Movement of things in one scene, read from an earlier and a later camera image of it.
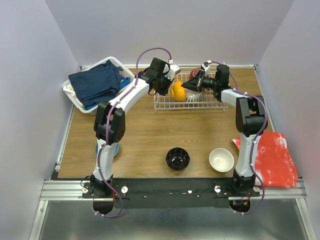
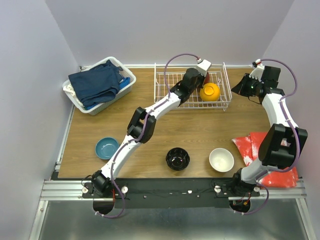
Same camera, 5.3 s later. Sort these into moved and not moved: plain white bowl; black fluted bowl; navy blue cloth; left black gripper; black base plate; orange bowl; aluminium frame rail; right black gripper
Moved: right black gripper; left black gripper; orange bowl
Not moved: aluminium frame rail; black fluted bowl; plain white bowl; navy blue cloth; black base plate
